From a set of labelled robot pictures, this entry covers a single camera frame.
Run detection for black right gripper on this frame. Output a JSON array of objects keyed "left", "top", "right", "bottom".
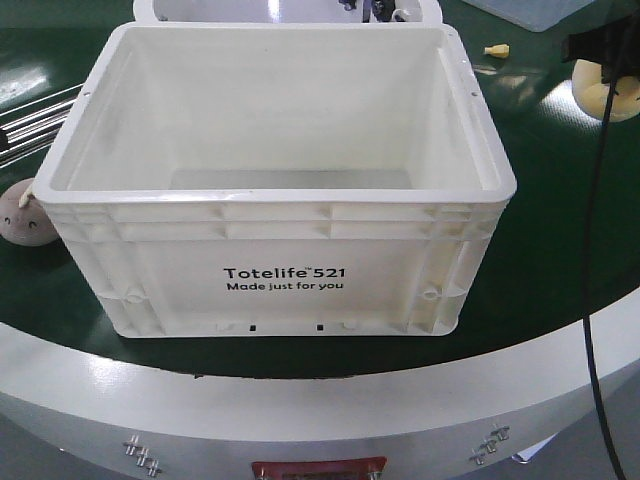
[{"left": 561, "top": 10, "right": 639, "bottom": 83}]

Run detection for yellow plush toy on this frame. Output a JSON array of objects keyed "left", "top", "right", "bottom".
[{"left": 572, "top": 60, "right": 639, "bottom": 122}]

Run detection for white plastic tote box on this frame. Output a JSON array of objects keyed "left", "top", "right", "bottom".
[{"left": 34, "top": 22, "right": 516, "bottom": 338}]

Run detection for pink plush toy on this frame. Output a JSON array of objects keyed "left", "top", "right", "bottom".
[{"left": 1, "top": 178, "right": 59, "bottom": 247}]

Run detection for clear plastic storage bin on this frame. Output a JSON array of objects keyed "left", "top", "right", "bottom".
[{"left": 464, "top": 0, "right": 593, "bottom": 33}]

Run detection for small yellow nozzle cap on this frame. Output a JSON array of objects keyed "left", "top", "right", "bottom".
[{"left": 483, "top": 44, "right": 510, "bottom": 59}]

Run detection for red label plate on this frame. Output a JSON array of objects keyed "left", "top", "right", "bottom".
[{"left": 251, "top": 456, "right": 387, "bottom": 480}]

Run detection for steel conveyor rollers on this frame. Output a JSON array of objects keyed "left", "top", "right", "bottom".
[{"left": 1, "top": 84, "right": 83, "bottom": 167}]

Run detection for white outer conveyor rim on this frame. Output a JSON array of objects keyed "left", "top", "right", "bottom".
[{"left": 0, "top": 284, "right": 640, "bottom": 480}]

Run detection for black cable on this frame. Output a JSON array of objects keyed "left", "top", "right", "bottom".
[{"left": 582, "top": 0, "right": 632, "bottom": 480}]

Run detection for white inner ring guard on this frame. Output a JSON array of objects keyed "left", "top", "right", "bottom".
[{"left": 133, "top": 0, "right": 442, "bottom": 24}]

